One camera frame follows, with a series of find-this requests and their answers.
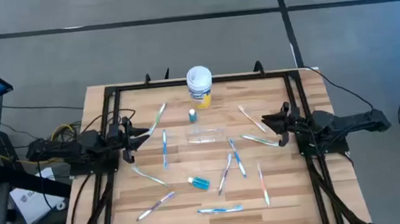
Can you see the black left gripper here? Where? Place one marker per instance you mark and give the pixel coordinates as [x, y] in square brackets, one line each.
[128, 140]

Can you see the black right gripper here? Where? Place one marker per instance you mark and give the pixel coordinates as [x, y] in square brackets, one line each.
[295, 122]

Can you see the green white toothbrush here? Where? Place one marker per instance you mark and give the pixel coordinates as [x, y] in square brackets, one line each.
[160, 114]
[260, 140]
[149, 176]

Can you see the orange white toothbrush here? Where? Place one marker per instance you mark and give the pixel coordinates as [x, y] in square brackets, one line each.
[251, 119]

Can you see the blue white toothbrush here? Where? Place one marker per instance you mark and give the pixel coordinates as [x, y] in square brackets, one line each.
[219, 209]
[237, 158]
[165, 147]

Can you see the orange green toothbrush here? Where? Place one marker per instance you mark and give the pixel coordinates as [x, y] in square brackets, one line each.
[263, 186]

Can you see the purple white toothbrush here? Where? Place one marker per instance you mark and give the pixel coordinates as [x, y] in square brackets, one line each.
[156, 205]
[225, 174]

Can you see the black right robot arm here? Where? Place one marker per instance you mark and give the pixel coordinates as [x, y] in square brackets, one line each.
[349, 122]

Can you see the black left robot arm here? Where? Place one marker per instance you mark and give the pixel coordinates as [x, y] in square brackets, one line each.
[65, 149]

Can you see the black table clamp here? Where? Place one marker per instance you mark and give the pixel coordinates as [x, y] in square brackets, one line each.
[258, 67]
[167, 74]
[147, 79]

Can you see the Lysol wipes canister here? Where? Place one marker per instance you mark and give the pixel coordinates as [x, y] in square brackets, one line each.
[200, 90]

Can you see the white tape roll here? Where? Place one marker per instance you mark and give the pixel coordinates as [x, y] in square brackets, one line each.
[61, 205]

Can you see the black metal beam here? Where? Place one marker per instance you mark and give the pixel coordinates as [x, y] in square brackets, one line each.
[35, 182]

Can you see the white printed booklet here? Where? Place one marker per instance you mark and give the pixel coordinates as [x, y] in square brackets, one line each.
[33, 202]

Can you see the black metal table frame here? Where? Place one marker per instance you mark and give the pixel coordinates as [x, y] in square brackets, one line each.
[240, 77]

